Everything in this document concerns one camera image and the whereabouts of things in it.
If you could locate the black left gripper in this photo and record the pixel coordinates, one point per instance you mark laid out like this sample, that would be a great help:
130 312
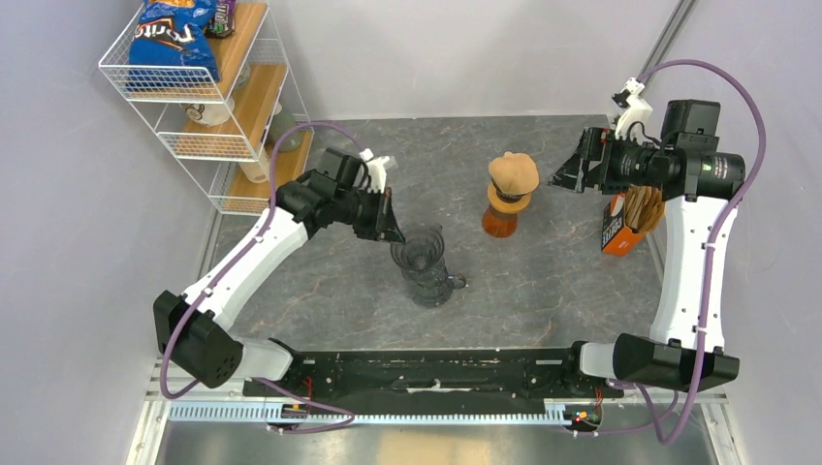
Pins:
378 214

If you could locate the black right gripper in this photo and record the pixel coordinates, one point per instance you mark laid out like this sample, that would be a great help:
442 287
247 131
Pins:
592 163

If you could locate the smoky glass dripper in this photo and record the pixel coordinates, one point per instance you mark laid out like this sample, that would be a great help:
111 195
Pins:
423 249

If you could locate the wooden ring dripper holder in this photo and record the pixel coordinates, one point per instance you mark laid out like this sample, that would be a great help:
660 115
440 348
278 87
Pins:
507 204

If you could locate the clear glass pitcher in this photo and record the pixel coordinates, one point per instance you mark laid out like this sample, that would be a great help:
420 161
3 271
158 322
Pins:
429 283

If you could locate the orange glass carafe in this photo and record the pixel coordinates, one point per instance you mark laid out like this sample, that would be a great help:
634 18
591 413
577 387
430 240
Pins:
499 224

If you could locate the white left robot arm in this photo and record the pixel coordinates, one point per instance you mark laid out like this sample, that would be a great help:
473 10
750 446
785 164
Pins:
193 327

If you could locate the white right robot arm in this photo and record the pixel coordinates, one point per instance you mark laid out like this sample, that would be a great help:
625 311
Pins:
685 347

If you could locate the coffee paper filter box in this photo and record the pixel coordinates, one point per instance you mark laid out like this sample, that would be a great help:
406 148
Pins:
617 239

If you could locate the brown paper coffee filters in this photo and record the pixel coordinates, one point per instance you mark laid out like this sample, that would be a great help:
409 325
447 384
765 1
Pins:
644 207

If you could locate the beige paper cup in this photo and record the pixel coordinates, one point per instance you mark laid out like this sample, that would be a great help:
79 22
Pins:
257 171

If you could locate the green ceramic vase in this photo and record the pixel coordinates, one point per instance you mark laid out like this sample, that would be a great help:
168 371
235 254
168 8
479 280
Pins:
286 131

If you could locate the white ceramic mug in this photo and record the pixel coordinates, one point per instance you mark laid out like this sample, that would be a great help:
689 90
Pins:
210 114

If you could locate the dark snack packet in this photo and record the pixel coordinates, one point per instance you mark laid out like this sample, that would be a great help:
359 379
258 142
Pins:
222 24

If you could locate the blue chips bag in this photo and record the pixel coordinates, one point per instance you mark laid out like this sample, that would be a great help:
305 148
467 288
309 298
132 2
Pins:
172 42

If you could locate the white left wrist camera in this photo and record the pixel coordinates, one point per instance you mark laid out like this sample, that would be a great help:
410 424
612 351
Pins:
377 170

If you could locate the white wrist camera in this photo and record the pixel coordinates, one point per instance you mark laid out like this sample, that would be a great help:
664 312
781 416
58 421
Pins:
634 109
377 170

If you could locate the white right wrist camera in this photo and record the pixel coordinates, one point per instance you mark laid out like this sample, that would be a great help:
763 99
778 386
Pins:
634 109

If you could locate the white wire wooden shelf rack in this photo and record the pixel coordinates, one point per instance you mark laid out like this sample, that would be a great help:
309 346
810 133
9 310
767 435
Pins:
254 70

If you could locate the aluminium frame rail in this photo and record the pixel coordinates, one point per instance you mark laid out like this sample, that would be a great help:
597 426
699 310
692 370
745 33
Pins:
261 424

